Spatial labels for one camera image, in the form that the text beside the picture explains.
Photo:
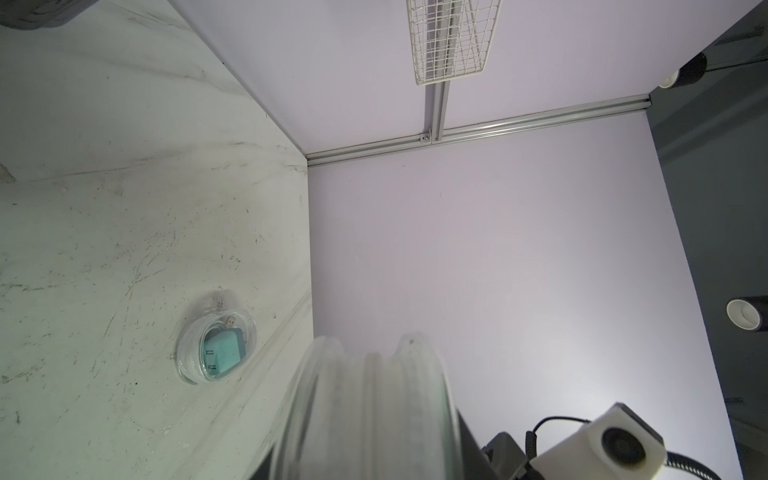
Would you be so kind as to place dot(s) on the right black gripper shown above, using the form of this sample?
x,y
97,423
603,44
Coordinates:
x,y
501,458

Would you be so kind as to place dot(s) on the teal charger plug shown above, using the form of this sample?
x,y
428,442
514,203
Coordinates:
x,y
223,350

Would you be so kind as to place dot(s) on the dark glass flower vase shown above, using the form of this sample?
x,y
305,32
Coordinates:
x,y
37,14

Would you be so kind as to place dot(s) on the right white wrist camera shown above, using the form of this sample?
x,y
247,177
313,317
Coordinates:
x,y
617,445

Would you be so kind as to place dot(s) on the white wire wall basket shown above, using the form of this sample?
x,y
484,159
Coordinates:
x,y
450,39

